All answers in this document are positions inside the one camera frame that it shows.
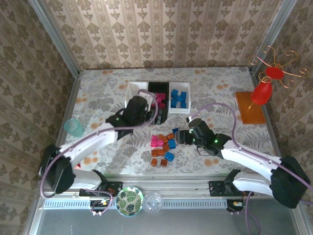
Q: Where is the black rectangular container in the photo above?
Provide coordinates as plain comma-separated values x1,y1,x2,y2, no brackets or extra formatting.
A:
148,81,171,116

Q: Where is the orange wooden board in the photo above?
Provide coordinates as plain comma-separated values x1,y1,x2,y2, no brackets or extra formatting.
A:
235,91,267,125

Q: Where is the teal plastic cup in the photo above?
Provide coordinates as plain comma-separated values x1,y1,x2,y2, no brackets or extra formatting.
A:
64,118,85,138

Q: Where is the clear plastic cup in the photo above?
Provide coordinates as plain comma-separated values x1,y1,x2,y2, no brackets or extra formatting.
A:
142,192,164,213

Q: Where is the red cone ornament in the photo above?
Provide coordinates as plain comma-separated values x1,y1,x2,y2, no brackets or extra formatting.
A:
249,82,273,106

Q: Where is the leaf pattern bowl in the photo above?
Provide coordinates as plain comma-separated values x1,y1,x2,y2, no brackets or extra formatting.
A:
115,186,144,217

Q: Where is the grey metal shelf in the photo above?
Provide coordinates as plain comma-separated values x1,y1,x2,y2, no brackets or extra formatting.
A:
29,192,303,235

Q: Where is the red disc ornament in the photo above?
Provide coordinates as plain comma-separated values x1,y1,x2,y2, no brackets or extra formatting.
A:
265,66,285,79

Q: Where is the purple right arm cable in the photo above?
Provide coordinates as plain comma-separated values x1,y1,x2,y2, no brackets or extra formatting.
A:
189,102,313,233

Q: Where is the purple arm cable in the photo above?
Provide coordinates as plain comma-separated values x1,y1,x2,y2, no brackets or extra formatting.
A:
189,102,313,233
40,89,158,216

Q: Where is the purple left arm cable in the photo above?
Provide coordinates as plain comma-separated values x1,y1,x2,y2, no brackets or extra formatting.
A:
40,89,158,216

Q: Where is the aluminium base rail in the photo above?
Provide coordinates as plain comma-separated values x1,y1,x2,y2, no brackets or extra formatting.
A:
36,173,300,198

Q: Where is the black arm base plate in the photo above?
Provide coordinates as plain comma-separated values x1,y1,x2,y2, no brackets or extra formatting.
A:
79,181,123,196
208,180,254,196

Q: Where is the white slotted cable duct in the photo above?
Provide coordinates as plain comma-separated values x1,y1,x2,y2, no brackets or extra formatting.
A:
43,198,229,209

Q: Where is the aluminium side rail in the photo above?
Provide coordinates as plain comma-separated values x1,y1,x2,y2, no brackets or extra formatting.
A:
46,72,81,179
248,66,288,177

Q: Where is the copper wire stand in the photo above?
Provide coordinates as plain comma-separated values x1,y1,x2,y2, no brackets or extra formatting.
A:
248,45,309,110

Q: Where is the aluminium corner post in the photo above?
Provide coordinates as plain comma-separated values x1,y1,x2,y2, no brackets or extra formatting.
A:
249,0,299,74
28,0,80,76

